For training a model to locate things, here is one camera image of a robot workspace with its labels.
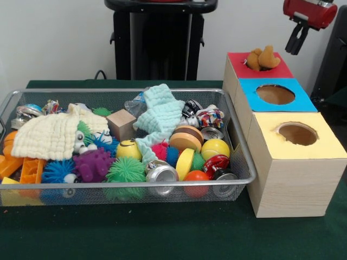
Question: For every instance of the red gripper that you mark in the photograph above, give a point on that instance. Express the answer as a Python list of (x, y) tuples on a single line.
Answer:
[(311, 13)]

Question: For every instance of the brown plush toy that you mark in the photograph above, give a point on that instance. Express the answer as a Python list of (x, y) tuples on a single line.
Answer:
[(261, 59)]

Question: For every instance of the mint green cloth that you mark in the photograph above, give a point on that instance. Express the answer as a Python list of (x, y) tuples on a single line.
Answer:
[(160, 113)]

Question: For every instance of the wooden box with three holes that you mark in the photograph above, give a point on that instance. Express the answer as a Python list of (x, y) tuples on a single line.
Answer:
[(295, 184)]

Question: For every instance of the shallow silver mesh bin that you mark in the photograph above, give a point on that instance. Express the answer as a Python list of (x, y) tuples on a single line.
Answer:
[(54, 92)]

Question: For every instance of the black stand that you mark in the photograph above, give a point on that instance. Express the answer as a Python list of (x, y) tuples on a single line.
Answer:
[(333, 67)]

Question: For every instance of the dark green tablecloth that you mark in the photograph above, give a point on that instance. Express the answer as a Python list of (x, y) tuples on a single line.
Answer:
[(339, 98), (162, 233)]

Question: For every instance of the yellow ball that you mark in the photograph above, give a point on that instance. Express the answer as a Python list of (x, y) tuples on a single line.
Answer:
[(215, 149)]

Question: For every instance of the crushed red can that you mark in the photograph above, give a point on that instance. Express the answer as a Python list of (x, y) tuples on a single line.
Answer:
[(217, 162)]

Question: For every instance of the toy hamburger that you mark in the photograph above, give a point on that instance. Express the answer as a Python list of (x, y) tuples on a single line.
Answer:
[(185, 138)]

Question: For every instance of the orange red ball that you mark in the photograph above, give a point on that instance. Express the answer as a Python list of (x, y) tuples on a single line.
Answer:
[(196, 177)]

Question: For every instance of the wooden cube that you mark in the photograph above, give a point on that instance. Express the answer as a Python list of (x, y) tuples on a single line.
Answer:
[(120, 124)]

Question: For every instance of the purple spiky rubber toy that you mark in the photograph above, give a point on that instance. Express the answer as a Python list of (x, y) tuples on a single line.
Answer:
[(93, 165)]

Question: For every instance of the cream knitted cloth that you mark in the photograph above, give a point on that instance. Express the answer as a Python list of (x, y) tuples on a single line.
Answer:
[(43, 138)]

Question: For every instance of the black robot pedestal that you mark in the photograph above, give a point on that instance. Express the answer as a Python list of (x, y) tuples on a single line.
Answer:
[(157, 48)]

